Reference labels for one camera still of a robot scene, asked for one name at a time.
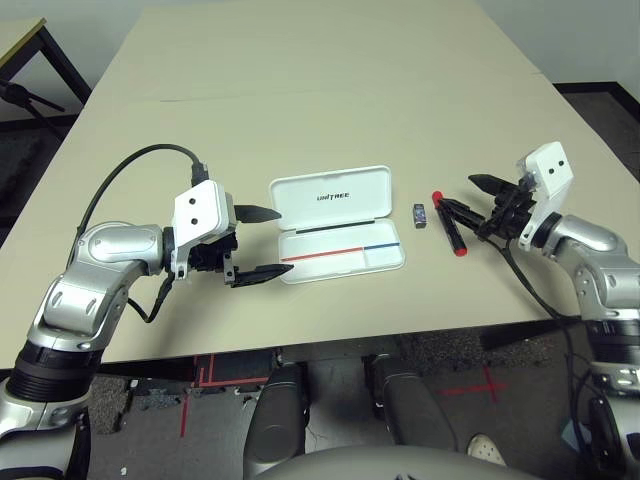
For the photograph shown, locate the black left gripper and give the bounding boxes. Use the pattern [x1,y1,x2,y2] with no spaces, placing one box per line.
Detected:
[187,203,295,290]

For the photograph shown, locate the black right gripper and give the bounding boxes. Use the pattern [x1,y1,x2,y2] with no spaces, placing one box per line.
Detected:
[438,173,539,242]

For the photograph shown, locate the black red whiteboard marker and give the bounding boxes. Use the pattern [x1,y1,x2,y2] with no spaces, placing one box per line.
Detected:
[431,189,469,257]

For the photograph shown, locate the white plastic pencil case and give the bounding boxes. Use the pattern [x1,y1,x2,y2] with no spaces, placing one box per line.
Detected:
[268,164,407,286]

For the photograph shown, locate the grey robot left leg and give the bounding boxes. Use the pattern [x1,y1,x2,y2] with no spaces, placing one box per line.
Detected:
[244,362,311,476]

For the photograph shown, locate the grey robot leg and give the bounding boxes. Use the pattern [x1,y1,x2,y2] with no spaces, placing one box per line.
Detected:
[363,352,459,454]
[244,362,311,476]

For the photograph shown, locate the grey robot right leg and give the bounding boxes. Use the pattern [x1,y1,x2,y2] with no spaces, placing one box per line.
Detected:
[363,352,459,454]

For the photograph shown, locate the grey robot torso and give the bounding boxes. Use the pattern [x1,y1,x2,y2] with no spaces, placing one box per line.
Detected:
[252,444,541,480]

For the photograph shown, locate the white clog shoe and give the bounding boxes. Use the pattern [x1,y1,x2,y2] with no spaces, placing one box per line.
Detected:
[467,432,507,467]

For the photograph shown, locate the blue paper scrap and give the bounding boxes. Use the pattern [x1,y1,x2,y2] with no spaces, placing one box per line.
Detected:
[560,417,586,449]

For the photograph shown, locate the black tripod stand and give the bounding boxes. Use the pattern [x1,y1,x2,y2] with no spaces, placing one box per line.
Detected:
[0,79,66,114]

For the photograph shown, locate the black framed side table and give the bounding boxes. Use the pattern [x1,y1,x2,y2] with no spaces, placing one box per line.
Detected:
[0,17,94,131]

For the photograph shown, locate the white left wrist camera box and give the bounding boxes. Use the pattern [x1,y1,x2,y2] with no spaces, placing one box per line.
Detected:
[170,179,236,280]

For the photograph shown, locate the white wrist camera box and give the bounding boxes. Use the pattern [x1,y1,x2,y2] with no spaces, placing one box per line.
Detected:
[514,141,575,250]
[170,179,236,280]

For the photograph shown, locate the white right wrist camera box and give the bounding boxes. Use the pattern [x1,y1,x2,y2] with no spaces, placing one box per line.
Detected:
[514,141,575,250]

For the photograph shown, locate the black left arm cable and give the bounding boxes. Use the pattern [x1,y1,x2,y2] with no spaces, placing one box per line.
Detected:
[74,143,209,324]

